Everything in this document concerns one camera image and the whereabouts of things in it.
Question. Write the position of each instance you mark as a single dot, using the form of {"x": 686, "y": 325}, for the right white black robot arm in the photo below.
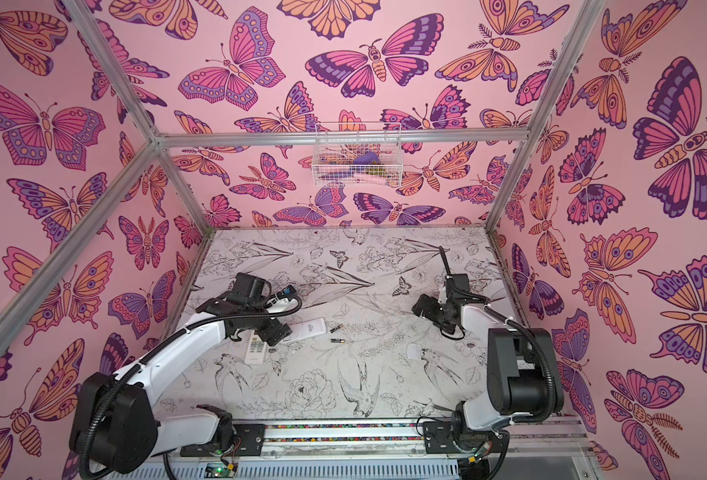
{"x": 523, "y": 380}

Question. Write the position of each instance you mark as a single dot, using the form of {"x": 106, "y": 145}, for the purple object in basket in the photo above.
{"x": 367, "y": 159}

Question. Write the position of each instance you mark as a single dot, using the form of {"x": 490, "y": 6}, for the white remote with display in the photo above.
{"x": 306, "y": 329}

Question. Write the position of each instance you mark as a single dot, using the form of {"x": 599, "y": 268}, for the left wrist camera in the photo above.
{"x": 286, "y": 300}

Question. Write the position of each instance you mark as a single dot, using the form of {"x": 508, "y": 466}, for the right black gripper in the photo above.
{"x": 428, "y": 308}

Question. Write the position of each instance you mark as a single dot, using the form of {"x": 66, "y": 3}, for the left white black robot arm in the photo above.
{"x": 115, "y": 429}

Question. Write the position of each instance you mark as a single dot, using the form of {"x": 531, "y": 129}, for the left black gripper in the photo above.
{"x": 275, "y": 332}

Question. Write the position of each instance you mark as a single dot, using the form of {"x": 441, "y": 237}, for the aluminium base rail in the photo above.
{"x": 424, "y": 448}

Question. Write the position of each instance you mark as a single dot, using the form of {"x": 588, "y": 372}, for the white battery cover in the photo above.
{"x": 414, "y": 352}

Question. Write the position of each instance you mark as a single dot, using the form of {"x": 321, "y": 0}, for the white wire basket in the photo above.
{"x": 362, "y": 153}

